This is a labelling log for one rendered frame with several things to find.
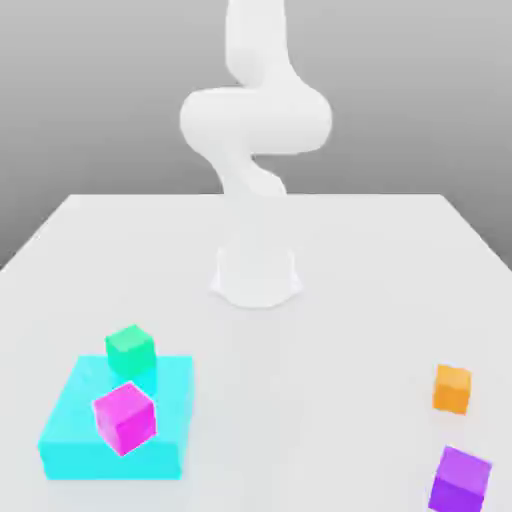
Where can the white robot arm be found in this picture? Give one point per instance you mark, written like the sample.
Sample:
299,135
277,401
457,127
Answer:
256,120

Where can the small green cube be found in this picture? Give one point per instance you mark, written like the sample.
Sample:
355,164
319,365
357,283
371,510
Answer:
131,352

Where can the small magenta cube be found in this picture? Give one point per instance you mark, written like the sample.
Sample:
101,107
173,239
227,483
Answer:
124,418

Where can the small orange cube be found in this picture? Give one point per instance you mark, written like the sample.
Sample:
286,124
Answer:
452,390

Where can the small purple cube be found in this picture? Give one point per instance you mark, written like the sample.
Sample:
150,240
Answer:
460,480

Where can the large cyan box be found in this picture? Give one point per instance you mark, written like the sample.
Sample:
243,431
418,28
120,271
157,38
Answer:
172,408

